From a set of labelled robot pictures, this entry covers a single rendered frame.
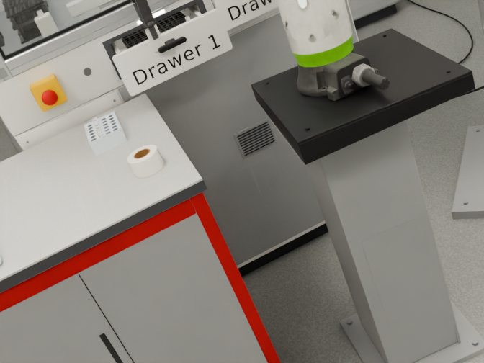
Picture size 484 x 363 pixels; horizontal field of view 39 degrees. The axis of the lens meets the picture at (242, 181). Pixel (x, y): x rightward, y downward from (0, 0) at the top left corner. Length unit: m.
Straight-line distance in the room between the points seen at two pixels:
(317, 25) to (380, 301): 0.69
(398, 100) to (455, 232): 0.99
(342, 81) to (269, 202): 0.89
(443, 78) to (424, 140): 1.36
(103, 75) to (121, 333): 0.72
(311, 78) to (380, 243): 0.42
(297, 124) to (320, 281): 0.95
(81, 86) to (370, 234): 0.86
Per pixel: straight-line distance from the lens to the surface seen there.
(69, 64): 1.87
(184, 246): 1.45
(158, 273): 1.47
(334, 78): 1.36
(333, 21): 1.37
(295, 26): 1.37
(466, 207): 2.27
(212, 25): 1.75
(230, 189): 2.11
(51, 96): 1.82
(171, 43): 1.69
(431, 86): 1.33
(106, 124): 1.73
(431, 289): 1.73
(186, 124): 1.98
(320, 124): 1.30
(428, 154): 2.61
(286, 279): 2.24
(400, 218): 1.57
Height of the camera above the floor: 1.42
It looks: 30 degrees down
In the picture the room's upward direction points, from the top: 23 degrees counter-clockwise
